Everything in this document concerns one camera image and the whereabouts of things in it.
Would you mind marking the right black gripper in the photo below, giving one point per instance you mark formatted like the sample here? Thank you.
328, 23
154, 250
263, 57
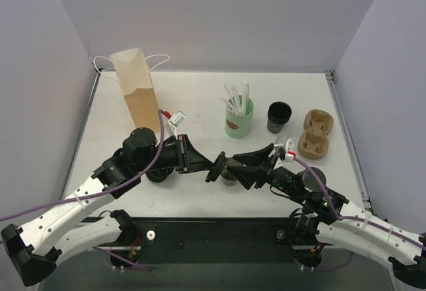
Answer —
269, 163

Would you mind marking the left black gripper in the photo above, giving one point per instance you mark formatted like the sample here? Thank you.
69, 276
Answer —
182, 154

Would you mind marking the black coffee cup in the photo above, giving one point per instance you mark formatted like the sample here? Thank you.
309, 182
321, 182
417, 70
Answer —
228, 178

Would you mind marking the black cup lid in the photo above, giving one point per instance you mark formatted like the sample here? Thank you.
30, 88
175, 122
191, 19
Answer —
219, 166

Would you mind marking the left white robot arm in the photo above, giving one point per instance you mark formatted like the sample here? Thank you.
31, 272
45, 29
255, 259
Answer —
35, 248

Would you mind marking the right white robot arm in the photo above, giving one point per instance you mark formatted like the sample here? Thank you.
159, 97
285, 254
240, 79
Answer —
330, 216

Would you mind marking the green straw holder cup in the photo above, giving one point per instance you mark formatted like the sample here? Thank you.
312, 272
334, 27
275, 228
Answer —
238, 127

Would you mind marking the brown pulp cup carrier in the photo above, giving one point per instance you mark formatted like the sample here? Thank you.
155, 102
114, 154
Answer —
314, 143

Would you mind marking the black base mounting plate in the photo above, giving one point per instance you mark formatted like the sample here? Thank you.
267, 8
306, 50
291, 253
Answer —
215, 240

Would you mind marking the brown paper bag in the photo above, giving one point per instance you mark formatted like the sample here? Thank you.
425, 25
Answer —
133, 76

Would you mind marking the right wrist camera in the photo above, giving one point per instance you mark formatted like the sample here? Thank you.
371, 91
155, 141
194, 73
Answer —
284, 150

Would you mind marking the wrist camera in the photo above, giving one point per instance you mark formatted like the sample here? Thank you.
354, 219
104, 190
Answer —
284, 150
173, 123

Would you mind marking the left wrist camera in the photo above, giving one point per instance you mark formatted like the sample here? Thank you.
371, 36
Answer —
173, 123

